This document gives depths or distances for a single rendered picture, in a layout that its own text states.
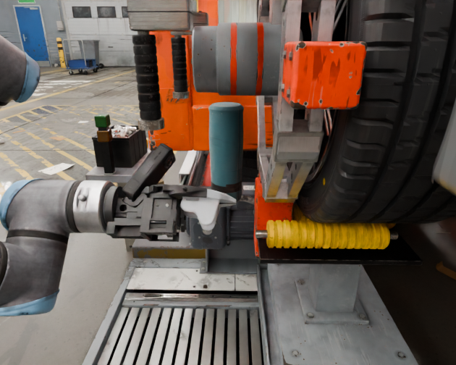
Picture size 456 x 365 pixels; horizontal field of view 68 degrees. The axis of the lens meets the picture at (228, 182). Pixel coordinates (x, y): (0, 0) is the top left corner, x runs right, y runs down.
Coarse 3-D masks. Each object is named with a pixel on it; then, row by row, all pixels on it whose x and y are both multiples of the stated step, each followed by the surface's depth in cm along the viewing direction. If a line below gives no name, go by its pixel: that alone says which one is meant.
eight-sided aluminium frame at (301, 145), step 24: (264, 0) 82; (288, 0) 41; (312, 0) 41; (336, 0) 41; (288, 24) 42; (264, 96) 94; (264, 120) 91; (288, 120) 47; (312, 120) 47; (264, 144) 88; (288, 144) 48; (312, 144) 48; (264, 168) 77; (264, 192) 67; (288, 192) 65
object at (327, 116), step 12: (348, 0) 44; (312, 12) 76; (336, 12) 56; (348, 12) 44; (300, 24) 87; (312, 24) 74; (336, 24) 56; (348, 24) 44; (336, 36) 59; (324, 120) 69; (336, 120) 50; (324, 132) 70; (324, 144) 70; (324, 156) 55; (312, 168) 78; (312, 180) 64
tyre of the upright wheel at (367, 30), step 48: (384, 0) 37; (432, 0) 37; (384, 48) 38; (432, 48) 38; (384, 96) 40; (432, 96) 40; (336, 144) 48; (384, 144) 43; (432, 144) 43; (336, 192) 50; (384, 192) 49; (432, 192) 50
